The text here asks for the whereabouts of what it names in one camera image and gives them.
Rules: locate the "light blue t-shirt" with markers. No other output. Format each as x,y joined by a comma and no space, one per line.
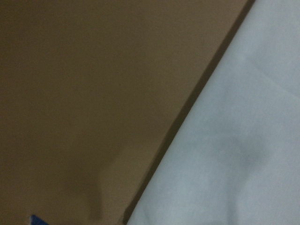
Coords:
236,158

